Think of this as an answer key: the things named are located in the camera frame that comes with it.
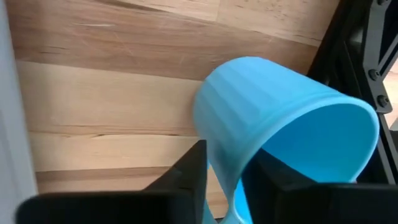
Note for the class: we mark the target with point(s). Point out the black aluminium table frame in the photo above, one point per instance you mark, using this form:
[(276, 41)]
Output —
[(373, 46)]

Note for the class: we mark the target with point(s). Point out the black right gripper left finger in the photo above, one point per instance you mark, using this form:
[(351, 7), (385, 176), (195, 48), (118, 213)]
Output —
[(174, 202)]

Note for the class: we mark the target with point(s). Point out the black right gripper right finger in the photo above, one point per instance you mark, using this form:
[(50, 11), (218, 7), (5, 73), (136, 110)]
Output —
[(311, 205)]

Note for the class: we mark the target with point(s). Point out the blue plastic cup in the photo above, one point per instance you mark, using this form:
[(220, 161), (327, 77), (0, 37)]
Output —
[(248, 102)]

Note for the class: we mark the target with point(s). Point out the grey plastic tray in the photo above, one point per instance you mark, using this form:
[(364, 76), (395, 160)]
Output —
[(12, 124)]

